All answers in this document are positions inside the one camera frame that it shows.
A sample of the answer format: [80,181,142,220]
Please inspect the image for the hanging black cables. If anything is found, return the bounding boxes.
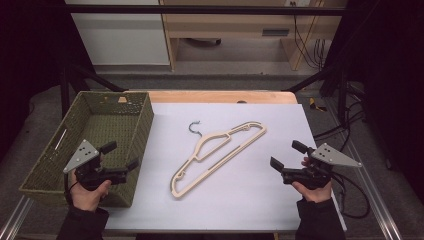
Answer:
[289,0,329,70]

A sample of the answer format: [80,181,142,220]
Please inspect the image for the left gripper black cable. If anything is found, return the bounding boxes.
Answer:
[63,173,79,206]

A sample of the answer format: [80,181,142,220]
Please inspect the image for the green woven basket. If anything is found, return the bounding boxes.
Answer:
[18,90,155,208]

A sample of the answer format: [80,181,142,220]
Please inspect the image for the aluminium rail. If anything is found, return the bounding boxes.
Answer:
[0,196,34,240]
[328,99,404,240]

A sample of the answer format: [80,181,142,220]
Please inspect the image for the person's left hand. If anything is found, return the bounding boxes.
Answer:
[68,159,113,213]

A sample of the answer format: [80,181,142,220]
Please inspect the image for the person's right hand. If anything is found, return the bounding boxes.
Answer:
[291,156,334,204]

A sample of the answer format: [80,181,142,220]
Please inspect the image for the beige wooden clothes hanger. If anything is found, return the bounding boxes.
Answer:
[169,120,268,200]

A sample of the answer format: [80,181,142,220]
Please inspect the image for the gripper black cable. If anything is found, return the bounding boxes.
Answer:
[329,171,372,220]
[63,173,79,206]

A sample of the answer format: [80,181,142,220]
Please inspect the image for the black curtain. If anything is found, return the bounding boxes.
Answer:
[324,0,424,201]
[0,0,98,154]

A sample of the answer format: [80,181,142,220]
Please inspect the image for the white cabinet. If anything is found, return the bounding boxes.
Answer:
[64,0,171,67]

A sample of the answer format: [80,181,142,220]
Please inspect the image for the dark object under desk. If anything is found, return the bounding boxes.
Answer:
[183,37,222,47]

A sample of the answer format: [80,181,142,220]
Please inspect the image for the white paper sheet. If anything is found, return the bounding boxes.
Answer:
[104,102,348,233]

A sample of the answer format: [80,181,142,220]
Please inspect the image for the light wooden desk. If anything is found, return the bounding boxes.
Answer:
[159,0,348,72]

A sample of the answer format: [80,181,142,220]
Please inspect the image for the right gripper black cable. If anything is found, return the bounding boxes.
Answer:
[329,171,372,220]

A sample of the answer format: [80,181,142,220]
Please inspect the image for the black horizontal frame bar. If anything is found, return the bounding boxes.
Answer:
[64,4,348,17]

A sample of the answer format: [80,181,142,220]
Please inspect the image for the black floor cables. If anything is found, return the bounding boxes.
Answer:
[313,99,366,141]

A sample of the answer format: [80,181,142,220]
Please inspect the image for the yellow and black tool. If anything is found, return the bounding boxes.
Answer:
[308,97,328,113]

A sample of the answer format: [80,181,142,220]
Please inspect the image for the black frame leg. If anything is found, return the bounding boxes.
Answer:
[59,63,126,118]
[283,64,349,124]

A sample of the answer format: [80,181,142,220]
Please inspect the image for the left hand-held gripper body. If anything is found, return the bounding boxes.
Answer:
[63,138,129,192]

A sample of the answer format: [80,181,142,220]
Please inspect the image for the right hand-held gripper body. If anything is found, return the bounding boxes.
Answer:
[281,142,363,191]

